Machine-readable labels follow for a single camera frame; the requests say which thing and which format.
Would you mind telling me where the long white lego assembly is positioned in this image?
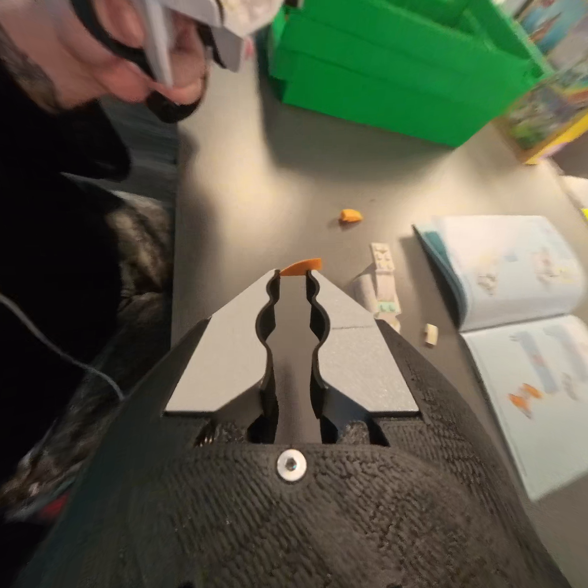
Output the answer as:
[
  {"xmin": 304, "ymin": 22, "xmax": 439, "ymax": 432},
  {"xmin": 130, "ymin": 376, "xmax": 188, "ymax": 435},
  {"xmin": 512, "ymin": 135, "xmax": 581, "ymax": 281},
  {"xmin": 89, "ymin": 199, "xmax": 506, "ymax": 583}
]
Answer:
[{"xmin": 354, "ymin": 241, "xmax": 404, "ymax": 332}]

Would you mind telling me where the open instruction booklet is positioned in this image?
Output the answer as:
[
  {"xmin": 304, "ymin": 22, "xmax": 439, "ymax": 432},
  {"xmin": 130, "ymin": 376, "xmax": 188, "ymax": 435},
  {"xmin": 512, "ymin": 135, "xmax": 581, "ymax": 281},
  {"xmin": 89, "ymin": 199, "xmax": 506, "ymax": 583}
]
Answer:
[{"xmin": 412, "ymin": 214, "xmax": 588, "ymax": 501}]

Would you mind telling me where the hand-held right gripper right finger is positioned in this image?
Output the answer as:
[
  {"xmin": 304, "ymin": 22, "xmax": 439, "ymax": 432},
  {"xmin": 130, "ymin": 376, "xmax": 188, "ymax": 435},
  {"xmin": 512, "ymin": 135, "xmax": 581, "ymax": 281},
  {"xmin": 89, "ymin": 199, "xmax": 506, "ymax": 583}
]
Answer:
[{"xmin": 305, "ymin": 270, "xmax": 420, "ymax": 444}]

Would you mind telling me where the person's left hand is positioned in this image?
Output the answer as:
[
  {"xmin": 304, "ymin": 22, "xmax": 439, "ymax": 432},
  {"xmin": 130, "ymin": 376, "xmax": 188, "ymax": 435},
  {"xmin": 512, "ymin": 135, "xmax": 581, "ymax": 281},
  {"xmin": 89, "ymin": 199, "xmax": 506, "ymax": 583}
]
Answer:
[{"xmin": 60, "ymin": 0, "xmax": 208, "ymax": 109}]

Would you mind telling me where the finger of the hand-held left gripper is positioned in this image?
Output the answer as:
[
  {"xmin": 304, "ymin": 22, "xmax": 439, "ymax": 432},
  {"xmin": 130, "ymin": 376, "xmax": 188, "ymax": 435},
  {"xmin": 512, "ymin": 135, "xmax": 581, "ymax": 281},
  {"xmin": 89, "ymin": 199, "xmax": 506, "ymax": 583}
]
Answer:
[{"xmin": 158, "ymin": 0, "xmax": 273, "ymax": 38}]

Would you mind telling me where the yellow lego set box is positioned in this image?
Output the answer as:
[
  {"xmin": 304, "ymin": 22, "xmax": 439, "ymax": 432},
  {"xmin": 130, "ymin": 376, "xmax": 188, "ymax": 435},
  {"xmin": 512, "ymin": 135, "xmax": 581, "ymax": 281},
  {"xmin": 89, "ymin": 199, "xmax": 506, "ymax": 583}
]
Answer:
[{"xmin": 494, "ymin": 0, "xmax": 588, "ymax": 165}]

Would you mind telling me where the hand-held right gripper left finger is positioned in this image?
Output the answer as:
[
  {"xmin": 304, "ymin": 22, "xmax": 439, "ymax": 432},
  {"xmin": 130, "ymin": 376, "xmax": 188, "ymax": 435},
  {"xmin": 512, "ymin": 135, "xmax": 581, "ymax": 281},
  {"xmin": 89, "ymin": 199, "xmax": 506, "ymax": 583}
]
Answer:
[{"xmin": 164, "ymin": 269, "xmax": 282, "ymax": 444}]

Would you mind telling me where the person's left forearm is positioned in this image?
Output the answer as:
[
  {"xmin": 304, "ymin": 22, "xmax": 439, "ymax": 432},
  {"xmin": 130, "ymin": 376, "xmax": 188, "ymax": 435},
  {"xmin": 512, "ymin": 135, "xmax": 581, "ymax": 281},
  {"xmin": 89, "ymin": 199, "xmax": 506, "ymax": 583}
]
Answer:
[{"xmin": 0, "ymin": 21, "xmax": 134, "ymax": 184}]

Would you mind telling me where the green plastic bin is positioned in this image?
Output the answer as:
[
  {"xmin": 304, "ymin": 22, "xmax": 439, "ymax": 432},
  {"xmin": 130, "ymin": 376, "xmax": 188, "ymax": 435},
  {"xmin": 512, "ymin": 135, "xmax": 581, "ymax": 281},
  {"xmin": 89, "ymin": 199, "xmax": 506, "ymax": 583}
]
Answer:
[{"xmin": 266, "ymin": 0, "xmax": 554, "ymax": 148}]

